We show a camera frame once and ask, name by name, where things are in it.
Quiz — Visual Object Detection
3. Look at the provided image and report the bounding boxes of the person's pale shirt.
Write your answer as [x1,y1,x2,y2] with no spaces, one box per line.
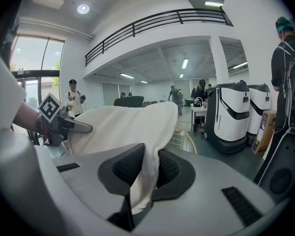
[0,40,28,132]

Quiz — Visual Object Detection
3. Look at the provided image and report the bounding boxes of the white stand with faucet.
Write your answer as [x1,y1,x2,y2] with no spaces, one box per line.
[191,96,207,132]

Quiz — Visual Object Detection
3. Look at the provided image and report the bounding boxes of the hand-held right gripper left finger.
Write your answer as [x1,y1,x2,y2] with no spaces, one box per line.
[97,143,146,198]

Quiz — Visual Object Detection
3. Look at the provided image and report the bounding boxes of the black office chair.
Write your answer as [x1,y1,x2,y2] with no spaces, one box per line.
[114,95,145,107]

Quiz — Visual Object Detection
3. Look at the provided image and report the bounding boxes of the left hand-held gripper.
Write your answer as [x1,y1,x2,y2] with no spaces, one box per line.
[36,92,93,148]

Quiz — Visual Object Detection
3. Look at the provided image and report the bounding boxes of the person's left forearm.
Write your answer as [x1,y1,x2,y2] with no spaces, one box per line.
[11,101,44,134]

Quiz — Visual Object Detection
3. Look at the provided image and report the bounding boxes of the white and black delivery robot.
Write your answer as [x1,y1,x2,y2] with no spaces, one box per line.
[202,82,251,155]
[247,84,272,146]

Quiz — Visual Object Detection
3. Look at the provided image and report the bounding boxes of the cardboard box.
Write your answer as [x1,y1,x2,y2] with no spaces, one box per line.
[251,110,277,154]

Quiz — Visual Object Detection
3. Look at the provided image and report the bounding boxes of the black window frame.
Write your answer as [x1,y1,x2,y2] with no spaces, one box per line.
[11,34,65,103]

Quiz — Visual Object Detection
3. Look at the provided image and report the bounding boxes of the round ceiling lamp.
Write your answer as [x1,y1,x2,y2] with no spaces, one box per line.
[77,3,90,14]

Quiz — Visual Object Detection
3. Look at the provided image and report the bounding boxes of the black shell with round grille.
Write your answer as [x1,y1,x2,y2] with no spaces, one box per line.
[253,129,295,203]

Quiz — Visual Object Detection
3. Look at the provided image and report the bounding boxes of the white cloth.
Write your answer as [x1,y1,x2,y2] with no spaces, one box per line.
[68,101,179,215]

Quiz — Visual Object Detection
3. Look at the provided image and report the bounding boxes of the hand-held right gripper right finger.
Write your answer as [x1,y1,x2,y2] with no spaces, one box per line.
[152,148,196,201]

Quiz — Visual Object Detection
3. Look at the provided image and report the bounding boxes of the wire laundry basket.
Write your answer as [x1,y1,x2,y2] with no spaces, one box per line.
[166,125,199,155]

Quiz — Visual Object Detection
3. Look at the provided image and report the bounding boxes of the black railing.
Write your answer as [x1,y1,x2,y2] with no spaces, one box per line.
[85,8,234,67]

